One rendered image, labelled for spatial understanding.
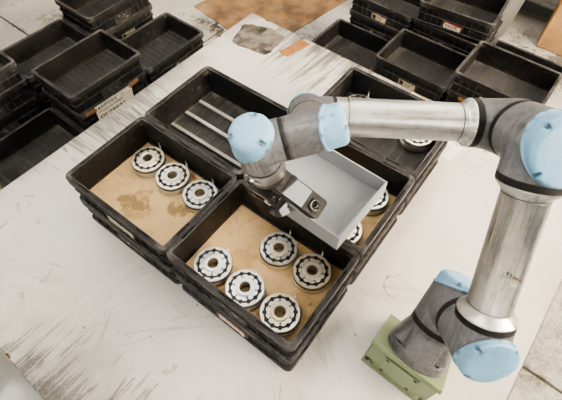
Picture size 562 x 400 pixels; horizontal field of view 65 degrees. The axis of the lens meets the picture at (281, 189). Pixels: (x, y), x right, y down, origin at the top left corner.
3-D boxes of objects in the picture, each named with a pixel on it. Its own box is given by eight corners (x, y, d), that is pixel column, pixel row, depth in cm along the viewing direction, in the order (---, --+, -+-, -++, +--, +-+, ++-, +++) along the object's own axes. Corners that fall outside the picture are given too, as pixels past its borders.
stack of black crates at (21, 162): (68, 137, 237) (49, 105, 218) (104, 165, 226) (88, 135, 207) (-1, 184, 219) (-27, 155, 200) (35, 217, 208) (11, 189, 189)
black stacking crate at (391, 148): (448, 141, 149) (459, 117, 139) (406, 200, 135) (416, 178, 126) (348, 92, 162) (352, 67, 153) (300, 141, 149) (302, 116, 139)
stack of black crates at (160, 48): (176, 60, 273) (166, 11, 245) (212, 81, 263) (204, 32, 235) (126, 95, 255) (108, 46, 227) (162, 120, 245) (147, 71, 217)
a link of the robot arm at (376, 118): (526, 91, 91) (288, 79, 89) (559, 101, 80) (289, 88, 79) (513, 146, 95) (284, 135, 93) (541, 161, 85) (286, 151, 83)
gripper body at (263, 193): (268, 167, 97) (256, 141, 86) (300, 185, 94) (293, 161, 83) (247, 195, 96) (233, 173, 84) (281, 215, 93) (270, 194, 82)
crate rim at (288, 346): (360, 258, 113) (362, 254, 111) (291, 355, 99) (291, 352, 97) (240, 182, 127) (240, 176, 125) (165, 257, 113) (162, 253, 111)
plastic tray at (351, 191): (383, 194, 108) (387, 182, 104) (336, 249, 99) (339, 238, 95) (296, 141, 118) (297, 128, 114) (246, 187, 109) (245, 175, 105)
